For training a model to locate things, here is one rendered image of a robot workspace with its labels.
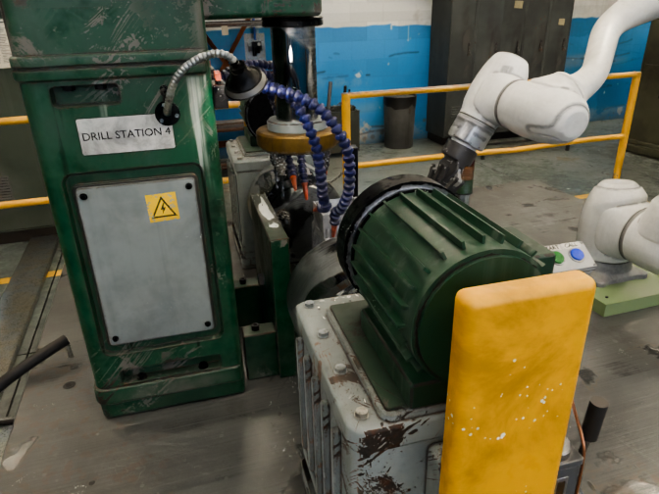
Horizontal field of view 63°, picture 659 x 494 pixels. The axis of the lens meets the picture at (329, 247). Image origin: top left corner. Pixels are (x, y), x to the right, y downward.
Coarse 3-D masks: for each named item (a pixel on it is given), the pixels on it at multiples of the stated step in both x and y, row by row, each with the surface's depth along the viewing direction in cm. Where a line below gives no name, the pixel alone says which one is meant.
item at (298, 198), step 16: (256, 176) 156; (272, 176) 147; (256, 192) 148; (272, 192) 142; (288, 192) 143; (336, 192) 147; (288, 208) 144; (304, 208) 146; (288, 224) 138; (304, 224) 148; (304, 240) 150
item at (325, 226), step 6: (354, 198) 130; (336, 204) 130; (330, 210) 130; (318, 216) 125; (324, 216) 120; (342, 216) 121; (318, 222) 126; (324, 222) 121; (324, 228) 121; (330, 228) 122; (324, 234) 122; (330, 234) 122; (336, 234) 123
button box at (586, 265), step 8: (552, 248) 116; (560, 248) 117; (568, 248) 117; (584, 248) 118; (568, 256) 116; (584, 256) 116; (560, 264) 114; (568, 264) 115; (576, 264) 115; (584, 264) 115; (592, 264) 115; (584, 272) 117
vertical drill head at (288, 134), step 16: (272, 32) 106; (288, 32) 103; (304, 32) 104; (272, 48) 107; (288, 48) 105; (304, 48) 105; (288, 64) 106; (304, 64) 106; (288, 80) 107; (304, 80) 108; (288, 112) 110; (272, 128) 111; (288, 128) 109; (320, 128) 111; (272, 144) 109; (288, 144) 108; (304, 144) 108; (272, 160) 120
